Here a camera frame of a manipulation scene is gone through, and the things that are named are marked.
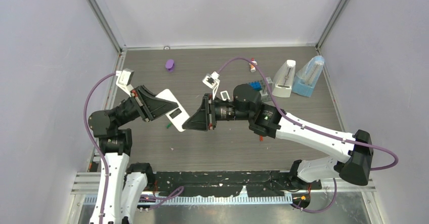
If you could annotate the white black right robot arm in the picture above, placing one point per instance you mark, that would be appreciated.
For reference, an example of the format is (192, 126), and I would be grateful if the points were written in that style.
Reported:
(348, 155)

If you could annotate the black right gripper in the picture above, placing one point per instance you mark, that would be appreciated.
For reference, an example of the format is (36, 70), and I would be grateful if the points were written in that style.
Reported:
(205, 117)

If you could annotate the blue building brick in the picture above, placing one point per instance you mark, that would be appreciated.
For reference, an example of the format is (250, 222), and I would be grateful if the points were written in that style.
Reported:
(256, 85)

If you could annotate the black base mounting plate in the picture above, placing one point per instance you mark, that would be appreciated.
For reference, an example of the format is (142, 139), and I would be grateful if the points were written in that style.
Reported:
(260, 183)

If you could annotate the slim white remote control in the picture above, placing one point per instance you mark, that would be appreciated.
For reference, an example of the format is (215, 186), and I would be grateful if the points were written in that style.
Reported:
(225, 95)

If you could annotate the purple plastic cap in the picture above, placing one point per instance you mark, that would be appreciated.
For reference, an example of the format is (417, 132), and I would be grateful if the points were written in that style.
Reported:
(170, 65)

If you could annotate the white metronome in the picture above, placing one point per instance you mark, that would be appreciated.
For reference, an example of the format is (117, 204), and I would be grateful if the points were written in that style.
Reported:
(283, 80)

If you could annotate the light blue metronome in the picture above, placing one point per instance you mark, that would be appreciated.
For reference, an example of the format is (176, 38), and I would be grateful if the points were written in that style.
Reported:
(306, 78)

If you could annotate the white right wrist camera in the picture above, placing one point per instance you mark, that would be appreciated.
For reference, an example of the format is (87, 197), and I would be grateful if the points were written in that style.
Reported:
(212, 81)

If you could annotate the small orange white bottle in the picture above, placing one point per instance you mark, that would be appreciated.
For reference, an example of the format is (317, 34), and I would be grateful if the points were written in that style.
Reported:
(252, 65)

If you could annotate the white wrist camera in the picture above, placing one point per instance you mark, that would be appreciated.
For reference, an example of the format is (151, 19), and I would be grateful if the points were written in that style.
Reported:
(123, 80)
(212, 81)

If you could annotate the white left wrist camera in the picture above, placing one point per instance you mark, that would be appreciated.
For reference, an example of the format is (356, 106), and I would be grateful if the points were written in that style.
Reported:
(123, 80)

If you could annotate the grey building block baseplate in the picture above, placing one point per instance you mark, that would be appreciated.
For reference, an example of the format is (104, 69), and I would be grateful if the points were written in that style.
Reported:
(262, 88)

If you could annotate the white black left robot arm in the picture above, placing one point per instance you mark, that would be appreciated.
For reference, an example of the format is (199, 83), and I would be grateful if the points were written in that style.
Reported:
(121, 184)

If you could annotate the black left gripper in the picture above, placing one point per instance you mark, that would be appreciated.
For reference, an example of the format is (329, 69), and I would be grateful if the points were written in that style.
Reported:
(152, 107)

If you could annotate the white remote with red keypad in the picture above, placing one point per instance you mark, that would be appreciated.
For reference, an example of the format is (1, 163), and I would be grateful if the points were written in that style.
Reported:
(178, 115)

